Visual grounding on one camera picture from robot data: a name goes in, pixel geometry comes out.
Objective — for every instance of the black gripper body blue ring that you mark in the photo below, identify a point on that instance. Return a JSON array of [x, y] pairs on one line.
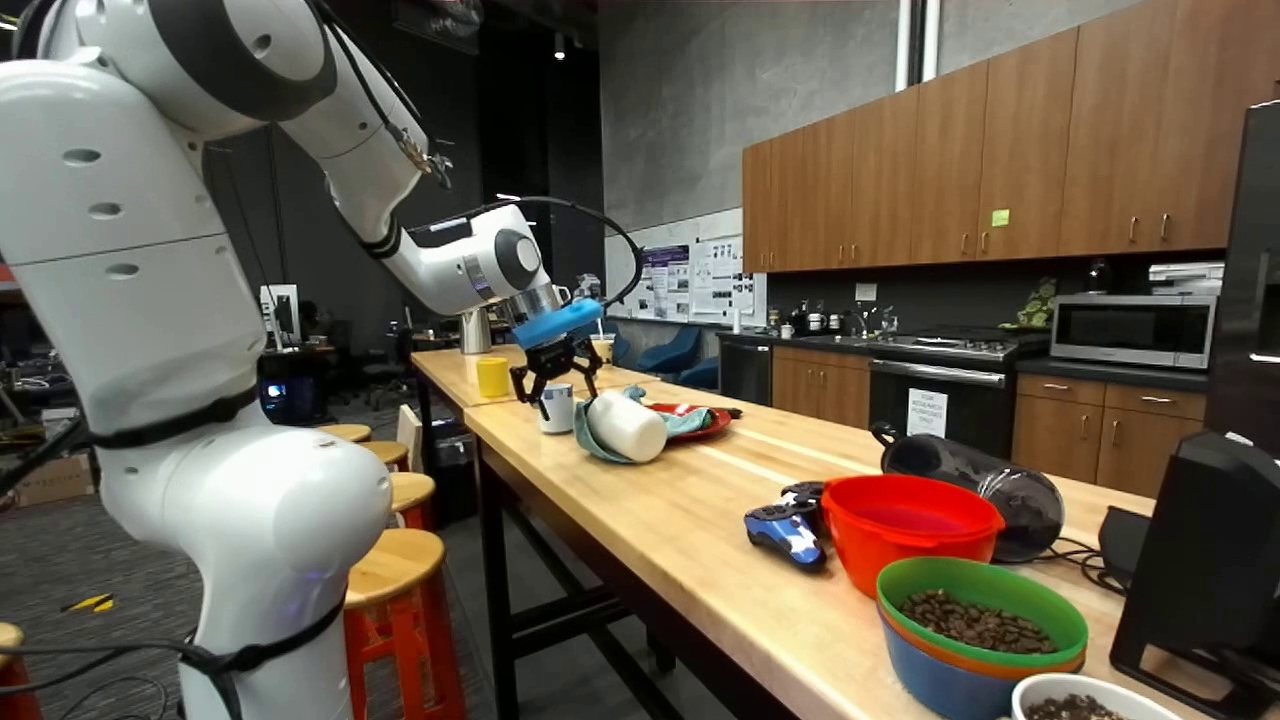
[[563, 328]]

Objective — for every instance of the teal towel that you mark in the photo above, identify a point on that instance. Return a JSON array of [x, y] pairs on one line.
[[681, 425]]

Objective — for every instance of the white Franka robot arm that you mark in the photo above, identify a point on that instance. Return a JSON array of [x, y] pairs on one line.
[[163, 264]]

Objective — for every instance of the small white cup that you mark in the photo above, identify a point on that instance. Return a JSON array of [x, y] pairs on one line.
[[559, 409]]

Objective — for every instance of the yellow block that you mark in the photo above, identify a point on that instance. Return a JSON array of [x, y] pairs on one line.
[[491, 379]]

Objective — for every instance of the large white cup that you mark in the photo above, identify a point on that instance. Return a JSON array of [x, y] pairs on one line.
[[624, 425]]

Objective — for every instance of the white bottle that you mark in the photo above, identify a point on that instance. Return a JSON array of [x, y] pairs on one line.
[[472, 334]]

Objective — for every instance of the blue chair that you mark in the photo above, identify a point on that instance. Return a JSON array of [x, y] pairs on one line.
[[665, 352]]

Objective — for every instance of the white chair back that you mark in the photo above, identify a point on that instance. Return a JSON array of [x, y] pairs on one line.
[[410, 433]]

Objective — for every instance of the red plate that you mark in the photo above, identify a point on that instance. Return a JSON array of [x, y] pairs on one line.
[[723, 425]]

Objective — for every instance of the red stool wooden round seat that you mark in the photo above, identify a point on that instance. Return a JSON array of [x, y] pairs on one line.
[[15, 683], [392, 564], [346, 433], [410, 491]]

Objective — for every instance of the wooden lower cabinet narrow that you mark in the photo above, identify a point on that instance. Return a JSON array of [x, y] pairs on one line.
[[821, 386]]

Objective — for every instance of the blue black handheld device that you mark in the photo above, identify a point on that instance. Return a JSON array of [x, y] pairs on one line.
[[787, 536]]

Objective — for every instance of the white paper sheet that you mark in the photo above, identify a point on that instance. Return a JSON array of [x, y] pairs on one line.
[[929, 409]]

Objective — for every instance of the red bowl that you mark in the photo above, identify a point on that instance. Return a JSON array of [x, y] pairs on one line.
[[907, 533]]

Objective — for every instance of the black oven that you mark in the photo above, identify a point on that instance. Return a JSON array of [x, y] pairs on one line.
[[975, 401]]

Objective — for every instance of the green bowl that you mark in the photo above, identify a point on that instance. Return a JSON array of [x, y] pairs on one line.
[[907, 630]]

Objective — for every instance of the green cabinet sticker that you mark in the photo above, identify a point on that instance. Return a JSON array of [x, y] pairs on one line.
[[998, 216]]

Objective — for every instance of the green plant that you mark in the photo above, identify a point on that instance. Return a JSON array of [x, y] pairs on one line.
[[1039, 308]]

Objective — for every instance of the black shiny bag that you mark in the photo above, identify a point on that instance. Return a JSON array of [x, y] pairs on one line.
[[1025, 501]]

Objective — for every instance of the brown beans in green bowl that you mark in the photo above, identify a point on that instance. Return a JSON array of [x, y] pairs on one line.
[[983, 621]]

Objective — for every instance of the wooden upper cabinets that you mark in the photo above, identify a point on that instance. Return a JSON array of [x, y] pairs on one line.
[[1012, 146]]

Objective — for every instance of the blue bowl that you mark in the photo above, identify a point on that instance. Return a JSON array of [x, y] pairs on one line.
[[940, 692]]

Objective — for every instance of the yellow floor item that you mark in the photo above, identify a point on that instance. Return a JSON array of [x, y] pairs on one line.
[[90, 607]]

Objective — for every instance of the wooden lower cabinet wide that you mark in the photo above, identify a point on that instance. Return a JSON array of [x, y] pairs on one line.
[[1092, 425]]

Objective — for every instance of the silver microwave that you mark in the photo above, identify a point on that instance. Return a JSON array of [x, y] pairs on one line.
[[1125, 328]]

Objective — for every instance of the white bowl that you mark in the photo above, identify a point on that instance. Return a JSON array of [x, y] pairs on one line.
[[1035, 698]]

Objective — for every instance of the small black adapter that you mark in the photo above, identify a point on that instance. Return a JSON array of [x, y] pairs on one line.
[[1123, 542]]

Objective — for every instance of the white box stack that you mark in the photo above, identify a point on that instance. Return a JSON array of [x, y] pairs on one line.
[[1185, 278]]

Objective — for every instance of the black refrigerator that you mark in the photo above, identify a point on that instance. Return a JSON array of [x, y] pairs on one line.
[[1255, 264]]

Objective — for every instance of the wall posters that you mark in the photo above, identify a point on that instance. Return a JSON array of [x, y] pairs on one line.
[[692, 272]]

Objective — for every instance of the black table frame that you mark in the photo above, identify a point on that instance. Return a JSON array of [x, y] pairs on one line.
[[498, 574]]

